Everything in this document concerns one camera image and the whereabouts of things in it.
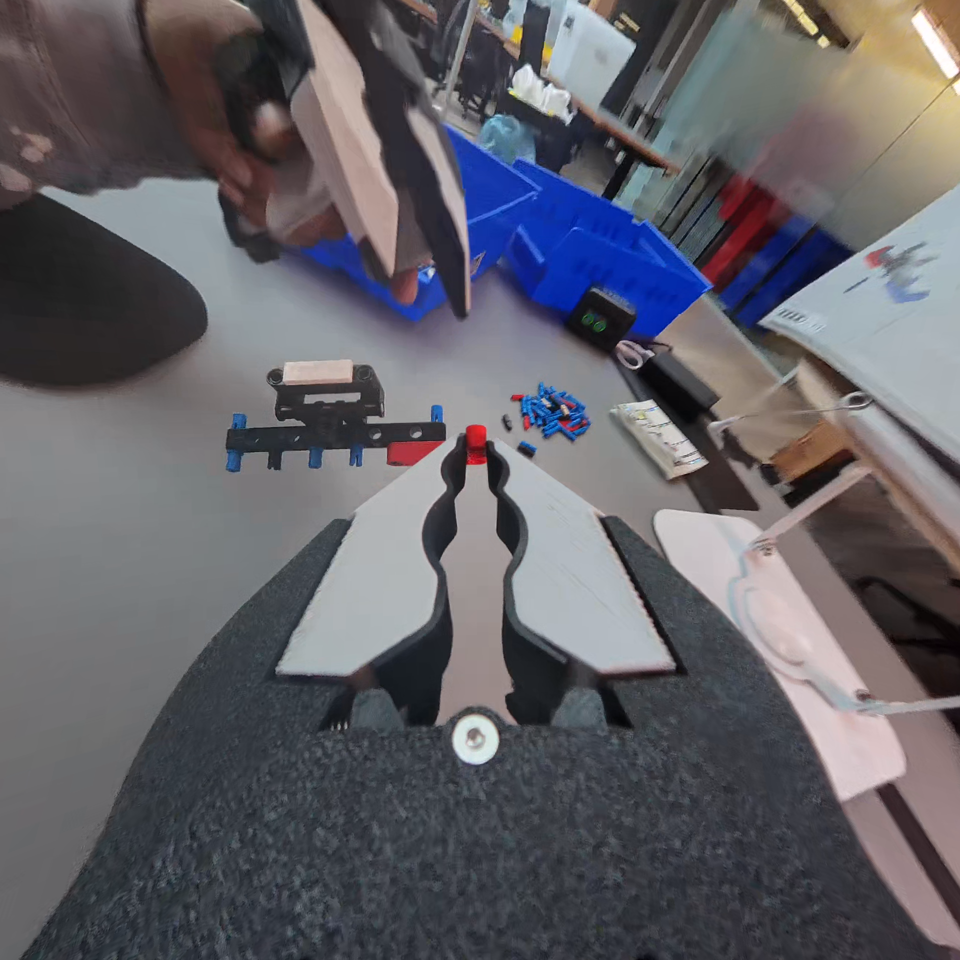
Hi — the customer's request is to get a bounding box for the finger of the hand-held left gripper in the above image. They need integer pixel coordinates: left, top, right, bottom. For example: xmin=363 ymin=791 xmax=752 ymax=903
xmin=292 ymin=0 xmax=400 ymax=280
xmin=368 ymin=0 xmax=476 ymax=320

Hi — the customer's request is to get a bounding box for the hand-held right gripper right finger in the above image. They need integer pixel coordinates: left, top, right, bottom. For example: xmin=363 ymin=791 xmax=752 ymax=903
xmin=486 ymin=439 xmax=679 ymax=726

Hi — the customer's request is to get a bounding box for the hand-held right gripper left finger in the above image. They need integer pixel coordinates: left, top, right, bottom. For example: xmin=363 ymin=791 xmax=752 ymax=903
xmin=275 ymin=436 xmax=468 ymax=726

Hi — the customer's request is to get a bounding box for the toy brick beam assembly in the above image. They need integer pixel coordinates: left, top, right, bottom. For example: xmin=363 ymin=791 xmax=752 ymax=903
xmin=226 ymin=360 xmax=448 ymax=476

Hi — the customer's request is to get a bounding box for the grey desk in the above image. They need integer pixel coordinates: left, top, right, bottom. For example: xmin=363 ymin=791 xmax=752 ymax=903
xmin=0 ymin=176 xmax=960 ymax=960

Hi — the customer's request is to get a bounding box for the person's left hand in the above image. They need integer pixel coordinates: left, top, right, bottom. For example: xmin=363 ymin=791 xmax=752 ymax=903
xmin=143 ymin=0 xmax=423 ymax=303

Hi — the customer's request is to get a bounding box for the blue plastic bin with tag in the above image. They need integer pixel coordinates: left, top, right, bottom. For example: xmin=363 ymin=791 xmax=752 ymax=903
xmin=300 ymin=124 xmax=543 ymax=324

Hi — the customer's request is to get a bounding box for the white plastic bag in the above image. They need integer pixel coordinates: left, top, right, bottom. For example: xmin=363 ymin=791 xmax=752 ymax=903
xmin=510 ymin=64 xmax=575 ymax=120

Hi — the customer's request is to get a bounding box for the instruction booklet stack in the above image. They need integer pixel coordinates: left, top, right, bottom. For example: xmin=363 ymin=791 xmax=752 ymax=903
xmin=610 ymin=400 xmax=711 ymax=481

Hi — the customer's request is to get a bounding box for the black device with green lights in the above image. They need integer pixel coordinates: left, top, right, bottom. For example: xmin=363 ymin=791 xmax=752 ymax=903
xmin=566 ymin=287 xmax=639 ymax=353

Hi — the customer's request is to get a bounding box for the pile of toy brick pins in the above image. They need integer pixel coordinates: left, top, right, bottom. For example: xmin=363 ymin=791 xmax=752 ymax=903
xmin=510 ymin=383 xmax=592 ymax=443

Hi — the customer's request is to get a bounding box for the long wooden table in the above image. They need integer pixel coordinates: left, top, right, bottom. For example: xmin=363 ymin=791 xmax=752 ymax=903
xmin=420 ymin=0 xmax=680 ymax=200

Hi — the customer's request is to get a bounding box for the white storage box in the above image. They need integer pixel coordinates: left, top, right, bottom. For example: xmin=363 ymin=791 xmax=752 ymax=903
xmin=551 ymin=0 xmax=639 ymax=110

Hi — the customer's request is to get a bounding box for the black power adapter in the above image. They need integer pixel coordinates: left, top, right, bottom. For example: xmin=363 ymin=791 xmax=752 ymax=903
xmin=644 ymin=351 xmax=723 ymax=413

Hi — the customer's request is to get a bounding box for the black chair armrest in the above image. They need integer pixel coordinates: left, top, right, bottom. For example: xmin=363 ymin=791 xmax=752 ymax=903
xmin=0 ymin=193 xmax=210 ymax=389

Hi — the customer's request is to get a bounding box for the rack of storage bins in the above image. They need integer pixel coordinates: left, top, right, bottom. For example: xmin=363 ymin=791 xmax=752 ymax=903
xmin=701 ymin=173 xmax=853 ymax=327

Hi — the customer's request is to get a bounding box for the white book stand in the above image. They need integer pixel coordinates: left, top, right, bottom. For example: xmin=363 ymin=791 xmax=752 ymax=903
xmin=653 ymin=464 xmax=960 ymax=803

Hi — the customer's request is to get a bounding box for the thin white cord with plug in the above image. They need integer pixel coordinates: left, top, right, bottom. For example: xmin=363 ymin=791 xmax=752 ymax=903
xmin=708 ymin=390 xmax=876 ymax=440

